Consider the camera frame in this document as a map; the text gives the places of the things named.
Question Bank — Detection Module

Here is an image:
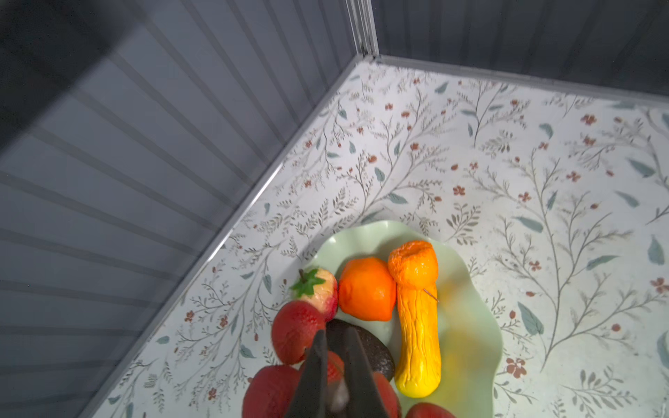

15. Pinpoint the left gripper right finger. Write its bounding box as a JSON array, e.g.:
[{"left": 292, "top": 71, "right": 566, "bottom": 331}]
[{"left": 344, "top": 329, "right": 389, "bottom": 418}]

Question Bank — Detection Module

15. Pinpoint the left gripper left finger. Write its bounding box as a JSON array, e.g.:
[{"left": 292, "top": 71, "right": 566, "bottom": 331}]
[{"left": 285, "top": 330, "right": 329, "bottom": 418}]

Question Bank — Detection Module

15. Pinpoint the dark fake avocado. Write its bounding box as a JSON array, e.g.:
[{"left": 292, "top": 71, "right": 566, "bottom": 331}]
[{"left": 326, "top": 319, "right": 395, "bottom": 381}]

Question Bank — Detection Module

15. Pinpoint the large orange fake fruit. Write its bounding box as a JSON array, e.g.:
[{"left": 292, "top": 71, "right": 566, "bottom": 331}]
[{"left": 339, "top": 257, "right": 397, "bottom": 322}]

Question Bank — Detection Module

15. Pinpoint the yellow orange fake squash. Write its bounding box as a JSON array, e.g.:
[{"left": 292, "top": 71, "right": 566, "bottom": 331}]
[{"left": 388, "top": 240, "right": 442, "bottom": 398}]

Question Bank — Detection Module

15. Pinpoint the green scalloped fruit bowl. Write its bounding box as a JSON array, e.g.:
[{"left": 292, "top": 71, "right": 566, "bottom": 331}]
[{"left": 303, "top": 220, "right": 503, "bottom": 417}]

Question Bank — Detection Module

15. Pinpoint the floral table mat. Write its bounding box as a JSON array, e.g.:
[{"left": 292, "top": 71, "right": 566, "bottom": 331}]
[{"left": 96, "top": 64, "right": 668, "bottom": 417}]

